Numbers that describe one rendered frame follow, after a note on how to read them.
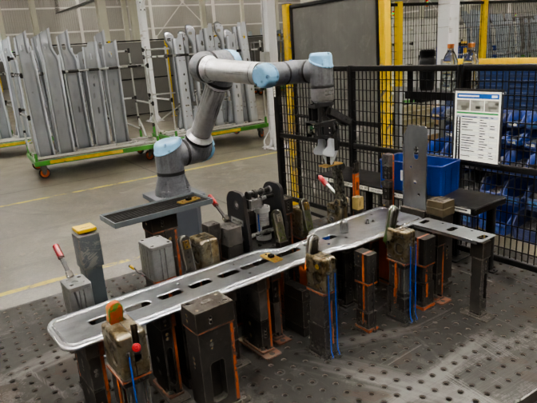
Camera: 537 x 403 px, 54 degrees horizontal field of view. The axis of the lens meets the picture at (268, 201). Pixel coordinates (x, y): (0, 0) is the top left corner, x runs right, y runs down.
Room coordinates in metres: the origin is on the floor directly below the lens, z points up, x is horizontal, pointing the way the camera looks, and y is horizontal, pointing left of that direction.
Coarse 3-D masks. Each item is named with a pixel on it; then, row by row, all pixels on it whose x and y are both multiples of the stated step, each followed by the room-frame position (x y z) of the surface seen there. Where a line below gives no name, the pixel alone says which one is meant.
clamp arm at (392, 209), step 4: (392, 208) 1.73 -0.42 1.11; (396, 208) 1.73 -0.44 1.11; (388, 212) 1.73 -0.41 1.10; (392, 212) 1.72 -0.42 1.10; (396, 212) 1.74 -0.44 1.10; (388, 216) 1.73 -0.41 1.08; (392, 216) 1.73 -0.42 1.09; (396, 216) 1.74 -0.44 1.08; (388, 220) 1.73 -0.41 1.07; (392, 220) 1.73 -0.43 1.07; (396, 220) 1.75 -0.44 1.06; (388, 224) 1.73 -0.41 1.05; (392, 224) 1.74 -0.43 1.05; (384, 228) 1.75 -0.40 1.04; (392, 228) 1.74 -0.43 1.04; (384, 232) 1.75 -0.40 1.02; (384, 236) 1.75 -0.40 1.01; (384, 240) 1.75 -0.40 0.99
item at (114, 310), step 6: (114, 300) 1.18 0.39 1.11; (108, 306) 1.16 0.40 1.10; (114, 306) 1.16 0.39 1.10; (120, 306) 1.17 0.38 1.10; (108, 312) 1.15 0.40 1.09; (114, 312) 1.16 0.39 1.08; (120, 312) 1.17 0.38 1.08; (108, 318) 1.16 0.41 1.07; (114, 318) 1.16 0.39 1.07; (120, 318) 1.17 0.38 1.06
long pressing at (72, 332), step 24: (360, 216) 2.00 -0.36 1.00; (384, 216) 1.98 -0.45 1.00; (408, 216) 1.96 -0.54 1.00; (336, 240) 1.76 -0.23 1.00; (360, 240) 1.74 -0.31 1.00; (216, 264) 1.61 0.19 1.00; (240, 264) 1.60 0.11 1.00; (264, 264) 1.59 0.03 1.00; (288, 264) 1.58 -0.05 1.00; (144, 288) 1.46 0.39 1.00; (168, 288) 1.46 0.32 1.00; (216, 288) 1.43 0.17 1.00; (240, 288) 1.45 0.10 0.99; (96, 312) 1.33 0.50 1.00; (144, 312) 1.31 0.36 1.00; (168, 312) 1.31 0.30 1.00; (72, 336) 1.21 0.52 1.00; (96, 336) 1.20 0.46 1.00
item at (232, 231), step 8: (224, 224) 1.79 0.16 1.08; (232, 224) 1.78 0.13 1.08; (240, 224) 1.77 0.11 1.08; (224, 232) 1.75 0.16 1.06; (232, 232) 1.73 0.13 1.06; (240, 232) 1.75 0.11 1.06; (224, 240) 1.75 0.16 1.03; (232, 240) 1.73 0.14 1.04; (240, 240) 1.75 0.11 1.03; (224, 248) 1.75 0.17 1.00; (232, 248) 1.73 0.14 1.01; (240, 248) 1.75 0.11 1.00; (224, 256) 1.75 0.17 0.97; (232, 256) 1.73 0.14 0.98; (232, 272) 1.74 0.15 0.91; (240, 296) 1.75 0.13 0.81; (240, 304) 1.75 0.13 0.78; (240, 312) 1.74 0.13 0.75; (240, 320) 1.74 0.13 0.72
